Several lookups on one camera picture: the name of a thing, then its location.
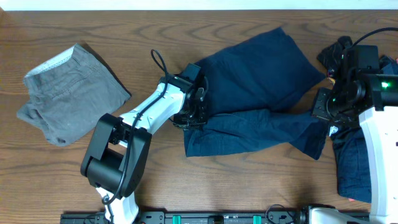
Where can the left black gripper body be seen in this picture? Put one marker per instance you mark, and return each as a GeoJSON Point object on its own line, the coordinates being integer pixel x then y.
{"type": "Point", "coordinates": [193, 115]}

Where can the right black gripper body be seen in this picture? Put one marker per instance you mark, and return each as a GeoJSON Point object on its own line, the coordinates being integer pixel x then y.
{"type": "Point", "coordinates": [333, 107]}

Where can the navy blue shorts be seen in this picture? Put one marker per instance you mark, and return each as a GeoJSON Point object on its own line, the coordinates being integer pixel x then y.
{"type": "Point", "coordinates": [252, 87]}

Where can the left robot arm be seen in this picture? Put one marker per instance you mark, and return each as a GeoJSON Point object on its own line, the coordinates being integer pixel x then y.
{"type": "Point", "coordinates": [116, 157]}

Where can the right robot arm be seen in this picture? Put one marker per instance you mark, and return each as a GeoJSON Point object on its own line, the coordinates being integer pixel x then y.
{"type": "Point", "coordinates": [368, 101]}

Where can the black printed garment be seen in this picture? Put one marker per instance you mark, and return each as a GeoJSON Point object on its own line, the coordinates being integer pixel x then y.
{"type": "Point", "coordinates": [331, 57]}

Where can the folded grey-brown shorts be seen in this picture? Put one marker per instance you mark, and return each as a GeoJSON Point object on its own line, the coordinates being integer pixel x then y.
{"type": "Point", "coordinates": [68, 95]}

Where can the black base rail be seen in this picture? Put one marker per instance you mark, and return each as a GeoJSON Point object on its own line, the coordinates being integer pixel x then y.
{"type": "Point", "coordinates": [314, 213]}

